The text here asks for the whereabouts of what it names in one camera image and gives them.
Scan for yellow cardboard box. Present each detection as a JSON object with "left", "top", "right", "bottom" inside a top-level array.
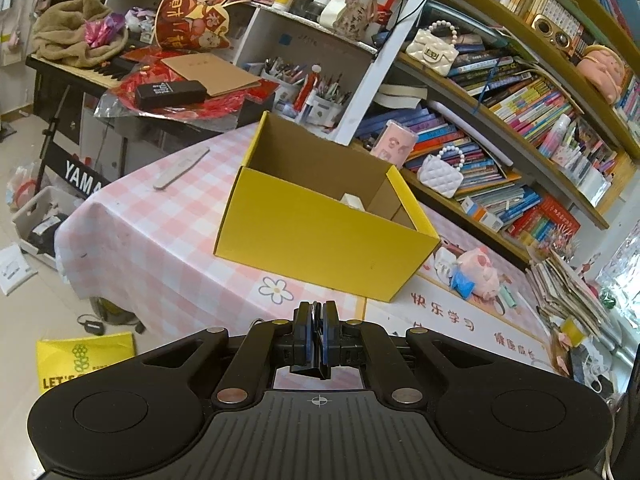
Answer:
[{"left": 214, "top": 111, "right": 442, "bottom": 303}]

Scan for black power adapter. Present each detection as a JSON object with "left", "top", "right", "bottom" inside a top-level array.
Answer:
[{"left": 77, "top": 314, "right": 106, "bottom": 337}]

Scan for purple ribbon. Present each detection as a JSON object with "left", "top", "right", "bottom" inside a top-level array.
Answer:
[{"left": 85, "top": 14, "right": 126, "bottom": 48}]

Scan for red festive cardboard figure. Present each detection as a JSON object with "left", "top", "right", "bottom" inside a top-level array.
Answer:
[{"left": 155, "top": 0, "right": 261, "bottom": 53}]

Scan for white cabinet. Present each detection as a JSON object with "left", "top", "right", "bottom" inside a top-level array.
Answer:
[{"left": 105, "top": 0, "right": 378, "bottom": 133}]

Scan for black digital piano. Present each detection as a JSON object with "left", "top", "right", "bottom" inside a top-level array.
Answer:
[{"left": 25, "top": 52, "right": 281, "bottom": 201}]

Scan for stacked lying books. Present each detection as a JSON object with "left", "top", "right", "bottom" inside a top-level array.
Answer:
[{"left": 375, "top": 84, "right": 428, "bottom": 108}]

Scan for red foil paper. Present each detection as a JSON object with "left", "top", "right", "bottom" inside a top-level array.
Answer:
[{"left": 95, "top": 50, "right": 281, "bottom": 123}]

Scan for yellow bag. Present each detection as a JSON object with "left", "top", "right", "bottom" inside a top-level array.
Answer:
[{"left": 36, "top": 332, "right": 137, "bottom": 395}]

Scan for black case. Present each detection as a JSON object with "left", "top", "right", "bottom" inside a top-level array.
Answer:
[{"left": 134, "top": 80, "right": 207, "bottom": 110}]

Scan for wooden rabbit ornament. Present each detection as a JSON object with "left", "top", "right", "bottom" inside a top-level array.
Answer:
[{"left": 332, "top": 0, "right": 381, "bottom": 41}]

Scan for small blue packet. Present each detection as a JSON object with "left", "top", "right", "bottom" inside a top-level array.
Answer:
[{"left": 450, "top": 267, "right": 476, "bottom": 297}]

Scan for white storage bin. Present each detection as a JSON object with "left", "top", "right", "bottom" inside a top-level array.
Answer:
[{"left": 11, "top": 186, "right": 86, "bottom": 271}]

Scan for cream quilted purse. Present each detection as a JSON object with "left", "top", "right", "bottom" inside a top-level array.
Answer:
[{"left": 406, "top": 20, "right": 459, "bottom": 77}]

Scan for wooden bookshelf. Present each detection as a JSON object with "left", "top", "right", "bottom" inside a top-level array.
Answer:
[{"left": 330, "top": 0, "right": 640, "bottom": 271}]

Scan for row of leaning blue books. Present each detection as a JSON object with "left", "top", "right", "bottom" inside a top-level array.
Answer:
[{"left": 357, "top": 105, "right": 541, "bottom": 226}]

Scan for row of colourful books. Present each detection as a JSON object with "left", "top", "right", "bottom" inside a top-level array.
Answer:
[{"left": 450, "top": 55, "right": 586, "bottom": 146}]

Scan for brown blanket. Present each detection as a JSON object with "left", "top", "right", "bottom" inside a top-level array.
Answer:
[{"left": 32, "top": 0, "right": 128, "bottom": 68}]

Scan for row of red books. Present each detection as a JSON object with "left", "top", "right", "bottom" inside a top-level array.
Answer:
[{"left": 505, "top": 197, "right": 581, "bottom": 248}]

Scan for white pen cup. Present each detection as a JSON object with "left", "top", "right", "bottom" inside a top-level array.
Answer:
[{"left": 575, "top": 165, "right": 613, "bottom": 206}]

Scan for pink cylinder container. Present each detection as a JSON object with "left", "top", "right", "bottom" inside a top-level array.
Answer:
[{"left": 370, "top": 121, "right": 418, "bottom": 168}]

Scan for pink plush pig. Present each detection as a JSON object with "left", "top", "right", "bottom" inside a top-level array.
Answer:
[{"left": 456, "top": 249, "right": 501, "bottom": 298}]

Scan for pink checked tablecloth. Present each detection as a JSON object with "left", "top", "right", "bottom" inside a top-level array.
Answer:
[{"left": 54, "top": 120, "right": 571, "bottom": 386}]

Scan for white quilted purse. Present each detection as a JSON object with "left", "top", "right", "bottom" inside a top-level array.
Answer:
[{"left": 416, "top": 146, "right": 467, "bottom": 198}]

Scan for pen holders with pens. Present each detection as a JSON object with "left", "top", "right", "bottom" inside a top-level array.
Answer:
[{"left": 245, "top": 55, "right": 351, "bottom": 128}]

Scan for white charger adapter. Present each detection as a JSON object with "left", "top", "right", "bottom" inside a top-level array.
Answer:
[{"left": 434, "top": 249, "right": 458, "bottom": 281}]

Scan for stack of papers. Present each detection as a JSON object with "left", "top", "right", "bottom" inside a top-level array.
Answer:
[{"left": 525, "top": 250, "right": 621, "bottom": 341}]

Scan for white paper sheet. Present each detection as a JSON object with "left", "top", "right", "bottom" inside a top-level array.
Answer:
[{"left": 0, "top": 244, "right": 38, "bottom": 296}]

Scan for gold speaker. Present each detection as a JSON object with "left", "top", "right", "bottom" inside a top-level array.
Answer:
[{"left": 531, "top": 12, "right": 576, "bottom": 51}]

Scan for orange and white box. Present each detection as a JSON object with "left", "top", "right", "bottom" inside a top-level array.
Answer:
[{"left": 460, "top": 195, "right": 503, "bottom": 233}]

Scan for brown cardboard sheet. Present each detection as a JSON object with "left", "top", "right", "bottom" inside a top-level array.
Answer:
[{"left": 160, "top": 54, "right": 262, "bottom": 97}]

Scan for grey nail file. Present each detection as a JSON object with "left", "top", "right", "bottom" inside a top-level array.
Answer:
[{"left": 152, "top": 146, "right": 211, "bottom": 191}]

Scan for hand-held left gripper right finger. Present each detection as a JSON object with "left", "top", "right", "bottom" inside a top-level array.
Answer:
[{"left": 322, "top": 301, "right": 507, "bottom": 408}]

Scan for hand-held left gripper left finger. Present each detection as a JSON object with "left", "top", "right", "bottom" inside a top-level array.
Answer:
[{"left": 140, "top": 301, "right": 322, "bottom": 407}]

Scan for pastel spray bottle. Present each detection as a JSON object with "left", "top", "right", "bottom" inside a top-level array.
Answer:
[{"left": 539, "top": 114, "right": 572, "bottom": 158}]

